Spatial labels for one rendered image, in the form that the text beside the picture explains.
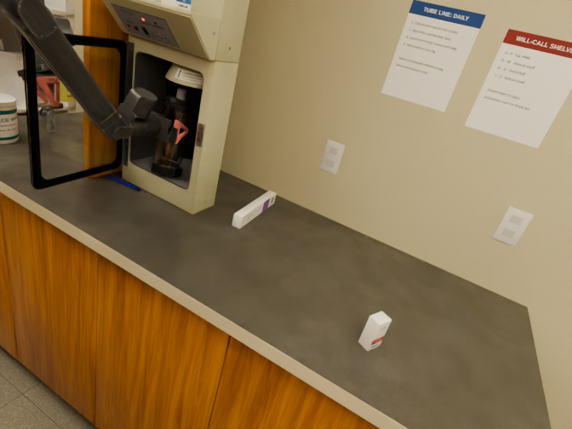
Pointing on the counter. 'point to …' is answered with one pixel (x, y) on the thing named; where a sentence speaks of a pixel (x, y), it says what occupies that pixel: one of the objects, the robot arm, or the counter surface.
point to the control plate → (145, 25)
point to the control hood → (185, 33)
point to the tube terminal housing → (214, 140)
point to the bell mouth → (185, 76)
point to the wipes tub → (8, 119)
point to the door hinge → (127, 94)
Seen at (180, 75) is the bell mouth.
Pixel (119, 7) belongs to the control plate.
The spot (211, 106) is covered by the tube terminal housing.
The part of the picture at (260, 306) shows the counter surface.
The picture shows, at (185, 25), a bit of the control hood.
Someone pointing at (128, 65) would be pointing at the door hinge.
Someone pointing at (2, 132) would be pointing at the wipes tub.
